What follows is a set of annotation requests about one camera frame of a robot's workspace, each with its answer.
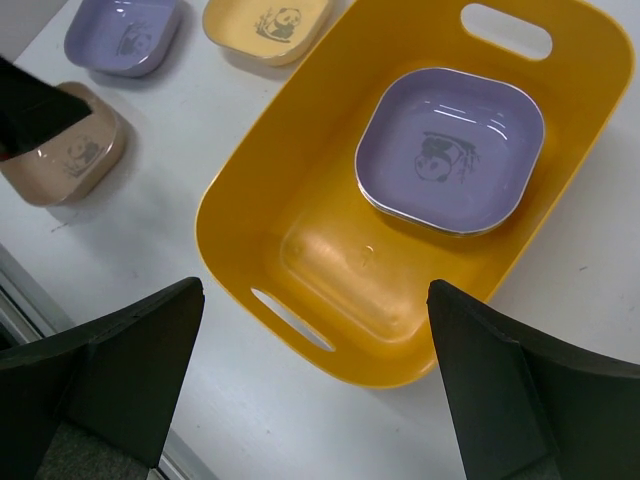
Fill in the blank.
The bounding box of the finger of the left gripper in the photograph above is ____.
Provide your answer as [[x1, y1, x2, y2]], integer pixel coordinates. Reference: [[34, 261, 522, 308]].
[[0, 57, 91, 160]]

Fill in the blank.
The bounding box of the purple plate left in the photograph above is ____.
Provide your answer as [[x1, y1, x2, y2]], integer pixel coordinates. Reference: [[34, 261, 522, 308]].
[[64, 0, 182, 78]]

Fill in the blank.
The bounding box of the yellow panda plate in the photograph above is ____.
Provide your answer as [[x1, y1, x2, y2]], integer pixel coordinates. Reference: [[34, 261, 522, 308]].
[[202, 0, 334, 66]]

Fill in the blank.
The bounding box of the pink panda plate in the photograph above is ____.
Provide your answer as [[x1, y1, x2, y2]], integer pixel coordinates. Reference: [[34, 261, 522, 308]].
[[1, 81, 127, 207]]

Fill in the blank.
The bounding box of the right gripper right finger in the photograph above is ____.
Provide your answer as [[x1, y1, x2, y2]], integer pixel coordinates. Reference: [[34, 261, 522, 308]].
[[427, 280, 639, 479]]

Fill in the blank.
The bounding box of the purple panda plate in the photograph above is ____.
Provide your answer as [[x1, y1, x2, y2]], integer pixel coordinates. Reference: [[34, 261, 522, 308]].
[[354, 67, 546, 236]]

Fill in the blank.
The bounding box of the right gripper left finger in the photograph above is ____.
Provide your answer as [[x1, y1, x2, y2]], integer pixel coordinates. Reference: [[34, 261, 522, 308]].
[[1, 277, 205, 479]]

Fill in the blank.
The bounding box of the yellow plastic bin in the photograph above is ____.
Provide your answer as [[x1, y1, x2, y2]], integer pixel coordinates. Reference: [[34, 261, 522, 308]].
[[196, 1, 636, 388]]

